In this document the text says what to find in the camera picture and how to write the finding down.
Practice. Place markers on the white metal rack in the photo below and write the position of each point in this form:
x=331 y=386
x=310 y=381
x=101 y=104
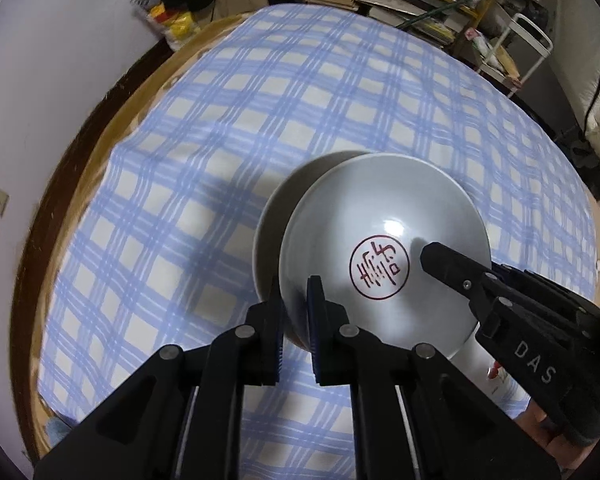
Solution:
x=527 y=50

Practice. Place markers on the blue checked tablecloth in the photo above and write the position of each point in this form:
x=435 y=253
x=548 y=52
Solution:
x=230 y=135

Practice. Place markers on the person's right hand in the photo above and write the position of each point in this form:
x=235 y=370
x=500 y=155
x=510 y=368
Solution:
x=547 y=427

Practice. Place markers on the pile of magazines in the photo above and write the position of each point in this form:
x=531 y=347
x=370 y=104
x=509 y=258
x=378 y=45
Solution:
x=410 y=15

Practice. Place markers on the yellow plastic bag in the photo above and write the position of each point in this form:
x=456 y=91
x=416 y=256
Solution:
x=177 y=25

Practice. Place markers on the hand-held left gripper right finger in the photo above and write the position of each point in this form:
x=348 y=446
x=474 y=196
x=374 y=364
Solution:
x=315 y=332

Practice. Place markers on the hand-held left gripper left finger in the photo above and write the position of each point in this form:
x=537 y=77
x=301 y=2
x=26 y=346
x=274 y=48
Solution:
x=278 y=332

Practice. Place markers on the yellow wooden shelf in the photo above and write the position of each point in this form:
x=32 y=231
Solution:
x=475 y=5

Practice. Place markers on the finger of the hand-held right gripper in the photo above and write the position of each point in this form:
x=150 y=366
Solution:
x=450 y=265

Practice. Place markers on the round wooden table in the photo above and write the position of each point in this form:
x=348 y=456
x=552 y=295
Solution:
x=80 y=150

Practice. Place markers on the white porcelain bowl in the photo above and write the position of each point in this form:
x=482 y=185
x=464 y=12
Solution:
x=275 y=220
x=370 y=210

